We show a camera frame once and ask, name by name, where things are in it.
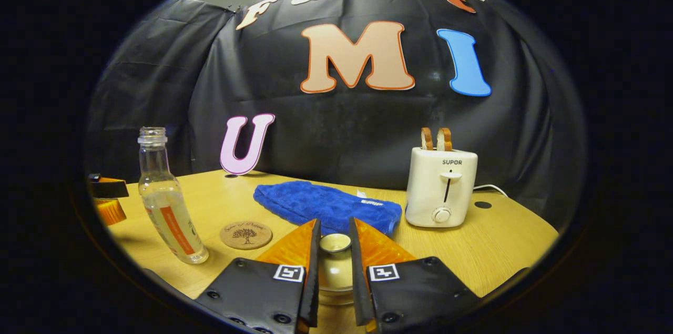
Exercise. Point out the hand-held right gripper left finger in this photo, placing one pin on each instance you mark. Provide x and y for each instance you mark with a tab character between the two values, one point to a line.
314	281

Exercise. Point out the clear water bottle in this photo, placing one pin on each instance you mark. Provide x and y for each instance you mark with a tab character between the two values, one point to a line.
168	208

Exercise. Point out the round cork coaster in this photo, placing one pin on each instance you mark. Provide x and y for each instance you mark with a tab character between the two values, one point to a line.
246	235

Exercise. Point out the toast slice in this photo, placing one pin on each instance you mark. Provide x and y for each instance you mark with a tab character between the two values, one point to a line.
427	139
445	139

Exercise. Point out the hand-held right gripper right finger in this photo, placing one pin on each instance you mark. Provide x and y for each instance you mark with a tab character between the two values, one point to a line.
357	281

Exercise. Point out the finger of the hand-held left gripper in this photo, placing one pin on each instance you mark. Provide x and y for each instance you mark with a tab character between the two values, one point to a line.
110	188
111	212

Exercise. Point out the white toaster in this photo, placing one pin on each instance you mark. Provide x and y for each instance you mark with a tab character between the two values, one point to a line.
441	192

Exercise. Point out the blue towel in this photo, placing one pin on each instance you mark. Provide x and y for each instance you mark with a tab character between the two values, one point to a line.
315	202

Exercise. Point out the black backdrop cloth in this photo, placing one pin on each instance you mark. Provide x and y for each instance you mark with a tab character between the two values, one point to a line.
342	134

